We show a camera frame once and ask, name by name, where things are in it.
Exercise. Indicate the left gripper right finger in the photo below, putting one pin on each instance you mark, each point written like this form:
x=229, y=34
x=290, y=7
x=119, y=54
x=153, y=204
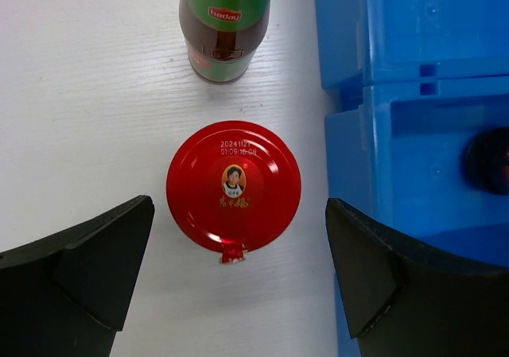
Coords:
x=404, y=297

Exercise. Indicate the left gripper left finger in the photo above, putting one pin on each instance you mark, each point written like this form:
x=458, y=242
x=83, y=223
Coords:
x=69, y=293

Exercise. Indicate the red-lid chili jar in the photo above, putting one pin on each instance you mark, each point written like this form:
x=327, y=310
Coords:
x=485, y=161
x=233, y=187

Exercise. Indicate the blue three-compartment plastic bin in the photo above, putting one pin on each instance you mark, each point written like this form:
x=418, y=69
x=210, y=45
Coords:
x=413, y=81

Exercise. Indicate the left yellow-cap sauce bottle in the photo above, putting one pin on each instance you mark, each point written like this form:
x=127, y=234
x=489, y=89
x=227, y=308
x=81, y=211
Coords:
x=222, y=36

